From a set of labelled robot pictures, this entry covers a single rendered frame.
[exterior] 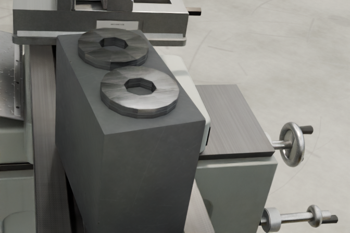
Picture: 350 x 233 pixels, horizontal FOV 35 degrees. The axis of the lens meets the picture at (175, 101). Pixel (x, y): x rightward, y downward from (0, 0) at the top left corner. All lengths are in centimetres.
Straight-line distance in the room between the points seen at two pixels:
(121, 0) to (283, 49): 234
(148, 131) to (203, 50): 258
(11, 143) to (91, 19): 28
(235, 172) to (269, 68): 193
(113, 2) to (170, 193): 52
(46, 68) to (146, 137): 47
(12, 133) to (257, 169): 53
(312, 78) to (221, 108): 182
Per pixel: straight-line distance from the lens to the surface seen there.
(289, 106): 282
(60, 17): 109
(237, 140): 124
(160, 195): 66
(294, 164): 143
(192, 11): 119
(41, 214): 74
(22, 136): 107
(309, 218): 143
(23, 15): 109
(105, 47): 72
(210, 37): 330
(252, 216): 135
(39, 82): 99
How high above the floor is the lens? 148
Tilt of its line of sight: 34 degrees down
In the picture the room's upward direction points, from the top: 9 degrees clockwise
